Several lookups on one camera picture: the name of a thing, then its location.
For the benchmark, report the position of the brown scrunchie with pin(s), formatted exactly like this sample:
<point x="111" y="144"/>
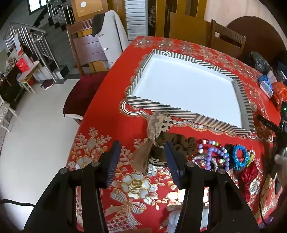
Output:
<point x="186" y="145"/>

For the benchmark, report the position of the dark red shoes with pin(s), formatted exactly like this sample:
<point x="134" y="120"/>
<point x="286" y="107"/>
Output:
<point x="47" y="84"/>

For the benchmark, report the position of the white jacket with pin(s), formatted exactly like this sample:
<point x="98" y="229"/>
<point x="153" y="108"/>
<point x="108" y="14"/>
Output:
<point x="112" y="40"/>

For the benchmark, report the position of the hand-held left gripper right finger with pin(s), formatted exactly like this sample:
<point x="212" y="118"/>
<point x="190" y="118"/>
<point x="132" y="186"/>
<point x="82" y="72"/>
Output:
<point x="172" y="161"/>

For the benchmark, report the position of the dark patterned bag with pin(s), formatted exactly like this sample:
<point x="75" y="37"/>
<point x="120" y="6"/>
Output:
<point x="260" y="61"/>

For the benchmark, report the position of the person's right hand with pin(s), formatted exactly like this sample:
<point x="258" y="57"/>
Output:
<point x="282" y="163"/>

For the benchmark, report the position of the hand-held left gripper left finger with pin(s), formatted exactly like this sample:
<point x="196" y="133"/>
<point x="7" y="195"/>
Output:
<point x="113" y="161"/>

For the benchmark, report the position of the blue tissue pack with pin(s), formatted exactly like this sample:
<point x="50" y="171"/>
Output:
<point x="266" y="86"/>

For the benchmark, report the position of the brown wooden chair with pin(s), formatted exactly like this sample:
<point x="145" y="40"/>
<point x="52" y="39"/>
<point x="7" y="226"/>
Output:
<point x="190" y="29"/>

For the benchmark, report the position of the small white side table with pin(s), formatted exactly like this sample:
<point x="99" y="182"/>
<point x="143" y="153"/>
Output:
<point x="29" y="75"/>

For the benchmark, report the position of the red satin hair bow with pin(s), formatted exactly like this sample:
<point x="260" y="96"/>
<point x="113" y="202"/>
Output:
<point x="248" y="177"/>

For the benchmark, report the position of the cardboard box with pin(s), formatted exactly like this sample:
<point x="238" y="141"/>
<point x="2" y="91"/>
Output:
<point x="88" y="9"/>

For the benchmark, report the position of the slatted wooden chair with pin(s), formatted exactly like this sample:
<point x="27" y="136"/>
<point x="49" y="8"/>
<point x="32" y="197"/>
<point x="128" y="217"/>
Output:
<point x="224" y="35"/>

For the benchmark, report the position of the dark wooden cabinet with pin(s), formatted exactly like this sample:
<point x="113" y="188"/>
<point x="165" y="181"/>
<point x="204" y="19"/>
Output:
<point x="10" y="87"/>

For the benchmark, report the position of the metal stair railing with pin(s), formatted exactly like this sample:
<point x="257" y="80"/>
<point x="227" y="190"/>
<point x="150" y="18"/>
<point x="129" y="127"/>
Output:
<point x="33" y="35"/>

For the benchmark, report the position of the striped cardboard tray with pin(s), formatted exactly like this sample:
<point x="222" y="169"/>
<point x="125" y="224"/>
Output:
<point x="190" y="85"/>

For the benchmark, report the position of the white carved chair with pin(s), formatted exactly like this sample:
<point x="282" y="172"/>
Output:
<point x="5" y="114"/>

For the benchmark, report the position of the wooden chair with red cushion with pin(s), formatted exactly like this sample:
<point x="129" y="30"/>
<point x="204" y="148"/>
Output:
<point x="85" y="89"/>

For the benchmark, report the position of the dark round tabletop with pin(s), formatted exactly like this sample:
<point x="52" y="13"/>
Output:
<point x="257" y="33"/>

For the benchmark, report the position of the black scrunchie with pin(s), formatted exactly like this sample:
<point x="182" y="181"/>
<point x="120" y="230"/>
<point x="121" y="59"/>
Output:
<point x="229" y="148"/>

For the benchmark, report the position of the red gift bag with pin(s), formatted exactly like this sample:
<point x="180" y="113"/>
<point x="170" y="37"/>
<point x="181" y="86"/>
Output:
<point x="23" y="65"/>

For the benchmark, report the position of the red floral tablecloth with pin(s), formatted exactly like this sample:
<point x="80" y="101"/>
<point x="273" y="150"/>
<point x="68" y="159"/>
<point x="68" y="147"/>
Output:
<point x="107" y="125"/>

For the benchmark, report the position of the leopard print hair bow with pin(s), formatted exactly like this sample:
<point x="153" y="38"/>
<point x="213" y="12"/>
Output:
<point x="158" y="122"/>

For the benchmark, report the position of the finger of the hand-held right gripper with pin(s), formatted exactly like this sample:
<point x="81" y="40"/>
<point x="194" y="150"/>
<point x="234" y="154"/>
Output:
<point x="269" y="123"/>

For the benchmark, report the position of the red plastic bag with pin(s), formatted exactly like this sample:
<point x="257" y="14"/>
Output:
<point x="280" y="93"/>

